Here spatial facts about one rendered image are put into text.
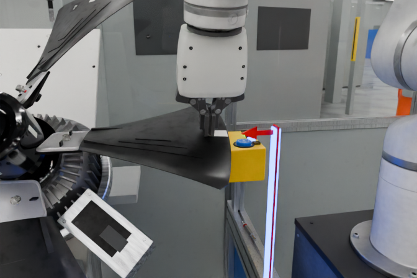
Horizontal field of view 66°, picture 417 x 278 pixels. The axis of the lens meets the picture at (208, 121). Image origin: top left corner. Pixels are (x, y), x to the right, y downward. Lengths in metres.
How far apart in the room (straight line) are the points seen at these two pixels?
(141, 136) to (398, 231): 0.47
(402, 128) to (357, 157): 0.98
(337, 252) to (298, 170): 0.80
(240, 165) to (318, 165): 0.72
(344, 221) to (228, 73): 0.48
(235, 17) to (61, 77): 0.57
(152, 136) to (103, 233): 0.19
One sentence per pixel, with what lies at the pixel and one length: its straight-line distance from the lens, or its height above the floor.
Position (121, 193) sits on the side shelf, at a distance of 1.08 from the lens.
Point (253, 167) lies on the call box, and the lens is 0.83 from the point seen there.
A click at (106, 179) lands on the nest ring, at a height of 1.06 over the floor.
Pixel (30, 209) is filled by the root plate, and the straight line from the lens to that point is 0.56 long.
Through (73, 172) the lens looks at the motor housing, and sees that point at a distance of 0.64.
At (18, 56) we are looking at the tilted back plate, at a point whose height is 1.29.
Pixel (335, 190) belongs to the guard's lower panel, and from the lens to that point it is 1.59.
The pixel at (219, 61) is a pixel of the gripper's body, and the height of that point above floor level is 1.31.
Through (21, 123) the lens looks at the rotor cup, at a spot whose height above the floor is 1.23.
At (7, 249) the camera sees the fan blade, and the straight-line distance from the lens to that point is 0.51.
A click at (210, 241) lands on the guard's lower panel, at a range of 1.51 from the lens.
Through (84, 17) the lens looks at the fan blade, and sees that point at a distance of 0.66.
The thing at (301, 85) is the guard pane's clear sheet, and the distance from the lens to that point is 1.37.
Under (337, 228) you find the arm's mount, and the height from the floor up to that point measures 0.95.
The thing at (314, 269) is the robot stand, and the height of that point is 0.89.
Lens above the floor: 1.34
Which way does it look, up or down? 15 degrees down
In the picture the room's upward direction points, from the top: straight up
